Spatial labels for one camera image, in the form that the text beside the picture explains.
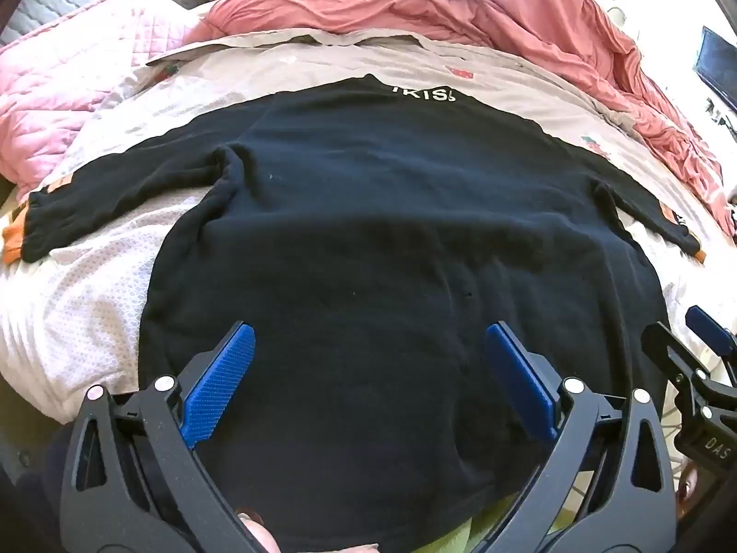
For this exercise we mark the coral red duvet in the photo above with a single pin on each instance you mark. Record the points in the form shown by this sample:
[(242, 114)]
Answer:
[(460, 6)]

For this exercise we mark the black sweater with orange cuffs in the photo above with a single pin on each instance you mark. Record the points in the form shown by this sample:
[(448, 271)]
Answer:
[(368, 242)]

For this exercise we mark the yellow-green cloth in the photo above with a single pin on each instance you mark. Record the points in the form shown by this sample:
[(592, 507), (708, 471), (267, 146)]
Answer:
[(443, 538)]

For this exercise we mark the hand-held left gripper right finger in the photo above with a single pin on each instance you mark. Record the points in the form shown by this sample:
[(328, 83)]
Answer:
[(521, 380)]

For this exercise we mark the dark monitor screen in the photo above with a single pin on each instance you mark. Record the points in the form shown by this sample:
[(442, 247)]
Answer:
[(717, 63)]

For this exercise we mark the person's left hand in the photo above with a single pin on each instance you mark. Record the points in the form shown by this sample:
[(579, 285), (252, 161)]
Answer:
[(259, 535)]

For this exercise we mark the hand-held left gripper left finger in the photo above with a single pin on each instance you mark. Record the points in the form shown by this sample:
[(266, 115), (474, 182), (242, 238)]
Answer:
[(221, 374)]

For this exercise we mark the beige strawberry print bedsheet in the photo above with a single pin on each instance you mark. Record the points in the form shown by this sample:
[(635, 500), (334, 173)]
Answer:
[(322, 63)]

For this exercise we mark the pink quilted blanket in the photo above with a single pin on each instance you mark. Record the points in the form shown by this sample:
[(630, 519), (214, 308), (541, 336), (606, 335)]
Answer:
[(86, 69)]

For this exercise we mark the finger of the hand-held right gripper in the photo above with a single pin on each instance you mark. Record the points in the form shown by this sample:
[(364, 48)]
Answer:
[(671, 351), (711, 328)]

